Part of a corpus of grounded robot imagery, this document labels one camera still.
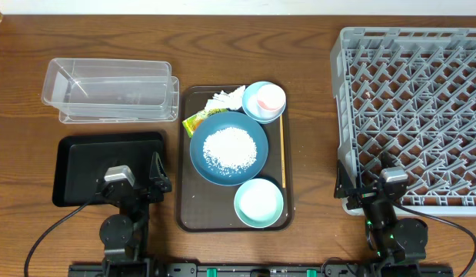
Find pile of white rice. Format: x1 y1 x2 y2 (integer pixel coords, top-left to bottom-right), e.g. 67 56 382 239
203 127 257 175

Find mint green bowl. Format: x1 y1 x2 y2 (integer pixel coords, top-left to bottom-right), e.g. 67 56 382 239
233 179 285 229

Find clear plastic bin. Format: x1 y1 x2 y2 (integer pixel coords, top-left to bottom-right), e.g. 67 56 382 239
42 58 174 118

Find light blue bowl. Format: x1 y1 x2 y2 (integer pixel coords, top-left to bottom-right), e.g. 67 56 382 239
242 81 286 124

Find pink cup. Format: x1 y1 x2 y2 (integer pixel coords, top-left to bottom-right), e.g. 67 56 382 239
256 84 286 119

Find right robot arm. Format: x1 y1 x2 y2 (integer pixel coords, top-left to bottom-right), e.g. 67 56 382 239
334 161 428 276

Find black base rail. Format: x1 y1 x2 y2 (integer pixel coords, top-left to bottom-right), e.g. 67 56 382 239
67 262 454 277

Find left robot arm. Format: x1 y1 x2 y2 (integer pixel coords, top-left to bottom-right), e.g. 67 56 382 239
97 152 172 276

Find brown serving tray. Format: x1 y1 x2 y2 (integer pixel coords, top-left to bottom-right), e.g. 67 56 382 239
175 85 295 233

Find dark blue plate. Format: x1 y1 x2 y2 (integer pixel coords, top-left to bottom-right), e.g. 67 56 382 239
189 112 269 186

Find green snack wrapper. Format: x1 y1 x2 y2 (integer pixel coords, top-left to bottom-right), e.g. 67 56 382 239
182 108 228 138

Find wooden chopstick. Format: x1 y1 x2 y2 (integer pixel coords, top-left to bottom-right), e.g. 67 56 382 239
279 115 287 189

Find grey dishwasher rack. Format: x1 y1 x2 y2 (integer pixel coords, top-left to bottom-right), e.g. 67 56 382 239
330 27 476 217

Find white tissue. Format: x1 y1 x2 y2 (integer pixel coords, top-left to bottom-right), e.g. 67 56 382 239
205 85 246 111

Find black plastic tray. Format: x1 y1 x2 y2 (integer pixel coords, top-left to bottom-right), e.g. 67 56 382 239
52 132 164 207

